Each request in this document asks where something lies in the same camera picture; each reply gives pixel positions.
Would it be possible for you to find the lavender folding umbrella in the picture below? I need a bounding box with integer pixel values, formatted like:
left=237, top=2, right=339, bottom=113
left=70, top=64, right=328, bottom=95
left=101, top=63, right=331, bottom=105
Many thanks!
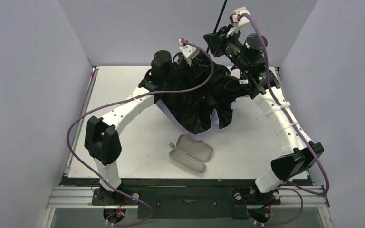
left=154, top=0, right=252, bottom=141

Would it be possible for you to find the pink umbrella case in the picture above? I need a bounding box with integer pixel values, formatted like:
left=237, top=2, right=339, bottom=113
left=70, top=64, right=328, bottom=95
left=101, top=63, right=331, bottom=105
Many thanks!
left=169, top=135, right=213, bottom=173

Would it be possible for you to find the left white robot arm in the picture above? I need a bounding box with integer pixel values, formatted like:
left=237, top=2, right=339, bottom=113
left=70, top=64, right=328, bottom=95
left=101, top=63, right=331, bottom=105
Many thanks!
left=84, top=46, right=210, bottom=193

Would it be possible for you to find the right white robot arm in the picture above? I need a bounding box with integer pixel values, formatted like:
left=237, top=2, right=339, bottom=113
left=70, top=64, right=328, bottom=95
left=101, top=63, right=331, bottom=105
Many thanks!
left=203, top=26, right=324, bottom=193

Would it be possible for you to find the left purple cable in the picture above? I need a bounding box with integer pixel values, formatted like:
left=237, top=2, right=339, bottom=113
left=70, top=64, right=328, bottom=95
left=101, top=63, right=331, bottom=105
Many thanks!
left=66, top=39, right=215, bottom=227

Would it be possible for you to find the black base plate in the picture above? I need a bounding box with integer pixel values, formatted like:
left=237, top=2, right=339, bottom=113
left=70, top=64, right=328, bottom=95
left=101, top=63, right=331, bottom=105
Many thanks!
left=59, top=176, right=281, bottom=220

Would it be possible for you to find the aluminium frame rail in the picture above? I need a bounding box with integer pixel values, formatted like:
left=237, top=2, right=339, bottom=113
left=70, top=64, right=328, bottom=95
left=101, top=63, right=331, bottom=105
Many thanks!
left=46, top=186, right=330, bottom=209

